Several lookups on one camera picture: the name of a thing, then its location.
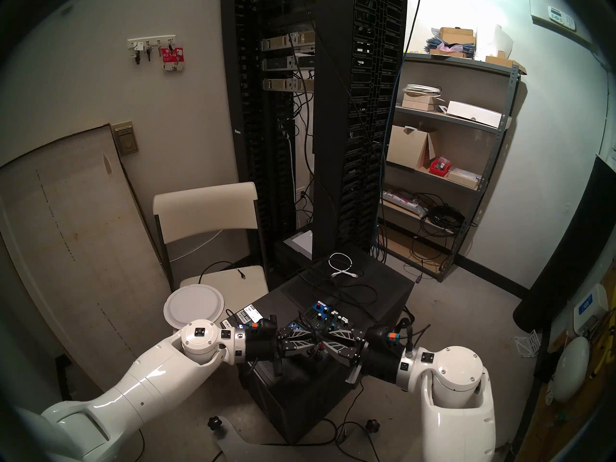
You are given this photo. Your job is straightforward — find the white lattice finger part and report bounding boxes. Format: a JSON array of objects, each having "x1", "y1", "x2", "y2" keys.
[{"x1": 514, "y1": 329, "x2": 539, "y2": 358}]

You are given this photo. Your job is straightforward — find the white paper bag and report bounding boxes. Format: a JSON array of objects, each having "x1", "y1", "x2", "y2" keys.
[{"x1": 474, "y1": 24, "x2": 514, "y2": 60}]

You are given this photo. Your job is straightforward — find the flat beige box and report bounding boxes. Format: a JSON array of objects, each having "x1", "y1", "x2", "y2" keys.
[{"x1": 445, "y1": 167, "x2": 482, "y2": 189}]

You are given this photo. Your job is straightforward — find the blue pink plastic bags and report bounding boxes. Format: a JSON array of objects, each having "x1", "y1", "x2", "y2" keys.
[{"x1": 424, "y1": 37, "x2": 475, "y2": 55}]

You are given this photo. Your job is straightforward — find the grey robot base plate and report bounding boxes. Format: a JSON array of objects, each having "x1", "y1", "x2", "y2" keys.
[{"x1": 212, "y1": 418, "x2": 410, "y2": 462}]

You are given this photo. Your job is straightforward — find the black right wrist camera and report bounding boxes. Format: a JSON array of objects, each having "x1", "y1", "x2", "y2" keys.
[{"x1": 368, "y1": 325, "x2": 402, "y2": 351}]

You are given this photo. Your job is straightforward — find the low brown cardboard box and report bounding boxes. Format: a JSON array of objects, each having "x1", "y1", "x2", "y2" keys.
[{"x1": 485, "y1": 54, "x2": 526, "y2": 74}]

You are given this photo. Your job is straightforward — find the thin black cable with plug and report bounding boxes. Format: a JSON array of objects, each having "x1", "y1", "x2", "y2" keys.
[{"x1": 198, "y1": 260, "x2": 247, "y2": 286}]

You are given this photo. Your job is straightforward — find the open cardboard box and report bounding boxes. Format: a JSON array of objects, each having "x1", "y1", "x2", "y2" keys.
[{"x1": 386, "y1": 126, "x2": 436, "y2": 170}]

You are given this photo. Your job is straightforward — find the white key hook rail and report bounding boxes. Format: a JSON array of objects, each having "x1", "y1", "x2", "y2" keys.
[{"x1": 127, "y1": 35, "x2": 176, "y2": 62}]

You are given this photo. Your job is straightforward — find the white box blue label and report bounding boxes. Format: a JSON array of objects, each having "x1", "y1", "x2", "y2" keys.
[{"x1": 573, "y1": 283, "x2": 609, "y2": 336}]

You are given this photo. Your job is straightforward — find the coiled white USB cable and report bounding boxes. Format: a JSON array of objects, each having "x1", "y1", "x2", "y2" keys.
[{"x1": 328, "y1": 253, "x2": 359, "y2": 279}]

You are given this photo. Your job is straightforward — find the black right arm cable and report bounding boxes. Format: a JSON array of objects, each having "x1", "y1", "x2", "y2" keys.
[{"x1": 397, "y1": 319, "x2": 431, "y2": 351}]

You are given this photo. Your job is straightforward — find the grey metal shelving unit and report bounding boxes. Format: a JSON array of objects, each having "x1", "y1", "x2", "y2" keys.
[{"x1": 373, "y1": 52, "x2": 520, "y2": 281}]

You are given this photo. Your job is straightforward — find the black cable bundle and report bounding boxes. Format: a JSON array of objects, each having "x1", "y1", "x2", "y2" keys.
[{"x1": 421, "y1": 194, "x2": 477, "y2": 238}]

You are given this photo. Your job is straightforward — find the thin white cable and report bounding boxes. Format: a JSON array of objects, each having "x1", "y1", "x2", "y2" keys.
[{"x1": 168, "y1": 230, "x2": 224, "y2": 263}]

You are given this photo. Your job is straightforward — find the pink white package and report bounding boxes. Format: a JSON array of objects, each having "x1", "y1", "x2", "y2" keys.
[{"x1": 383, "y1": 189, "x2": 428, "y2": 216}]

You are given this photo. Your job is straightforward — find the small beige box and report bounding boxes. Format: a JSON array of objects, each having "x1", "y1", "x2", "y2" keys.
[{"x1": 402, "y1": 95, "x2": 441, "y2": 112}]

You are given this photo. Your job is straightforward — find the blue black audio mixer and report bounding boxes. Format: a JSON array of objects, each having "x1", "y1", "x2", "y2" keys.
[{"x1": 286, "y1": 300, "x2": 354, "y2": 366}]

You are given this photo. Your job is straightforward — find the black server rack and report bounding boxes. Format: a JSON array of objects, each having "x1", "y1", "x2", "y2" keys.
[
  {"x1": 312, "y1": 0, "x2": 410, "y2": 262},
  {"x1": 220, "y1": 0, "x2": 318, "y2": 274}
]

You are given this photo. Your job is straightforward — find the grey flat device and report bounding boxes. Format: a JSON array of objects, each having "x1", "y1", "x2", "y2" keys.
[{"x1": 284, "y1": 229, "x2": 313, "y2": 257}]

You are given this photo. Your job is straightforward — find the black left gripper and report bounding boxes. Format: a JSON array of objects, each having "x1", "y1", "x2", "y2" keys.
[{"x1": 244, "y1": 327, "x2": 321, "y2": 375}]

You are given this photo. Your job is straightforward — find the beige wall switch plate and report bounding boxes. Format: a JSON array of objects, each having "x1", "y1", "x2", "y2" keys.
[{"x1": 112, "y1": 122, "x2": 139, "y2": 156}]

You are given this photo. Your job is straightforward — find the beige leaning board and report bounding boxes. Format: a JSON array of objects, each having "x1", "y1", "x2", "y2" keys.
[{"x1": 0, "y1": 124, "x2": 171, "y2": 385}]

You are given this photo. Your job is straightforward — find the cream folding chair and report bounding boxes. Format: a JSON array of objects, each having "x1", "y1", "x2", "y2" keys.
[{"x1": 153, "y1": 182, "x2": 269, "y2": 324}]

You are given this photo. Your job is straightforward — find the white round plate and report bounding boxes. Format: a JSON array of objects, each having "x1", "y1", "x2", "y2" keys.
[{"x1": 163, "y1": 284, "x2": 225, "y2": 331}]

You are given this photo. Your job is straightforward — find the white oval device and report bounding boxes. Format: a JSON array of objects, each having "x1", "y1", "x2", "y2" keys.
[{"x1": 551, "y1": 336, "x2": 590, "y2": 403}]

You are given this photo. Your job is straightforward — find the white wall thermostat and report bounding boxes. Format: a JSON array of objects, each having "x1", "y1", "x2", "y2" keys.
[{"x1": 548, "y1": 5, "x2": 577, "y2": 32}]

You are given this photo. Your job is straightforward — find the black computer tower case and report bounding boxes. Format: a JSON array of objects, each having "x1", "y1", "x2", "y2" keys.
[{"x1": 233, "y1": 247, "x2": 414, "y2": 442}]

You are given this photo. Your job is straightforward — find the flat white box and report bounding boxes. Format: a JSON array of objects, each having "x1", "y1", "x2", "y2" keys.
[{"x1": 447, "y1": 100, "x2": 503, "y2": 128}]

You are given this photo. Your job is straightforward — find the red key tag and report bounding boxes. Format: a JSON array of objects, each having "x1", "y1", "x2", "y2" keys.
[{"x1": 161, "y1": 47, "x2": 185, "y2": 72}]

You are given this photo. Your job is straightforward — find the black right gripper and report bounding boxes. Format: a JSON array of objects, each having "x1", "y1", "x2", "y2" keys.
[{"x1": 321, "y1": 328, "x2": 402, "y2": 385}]

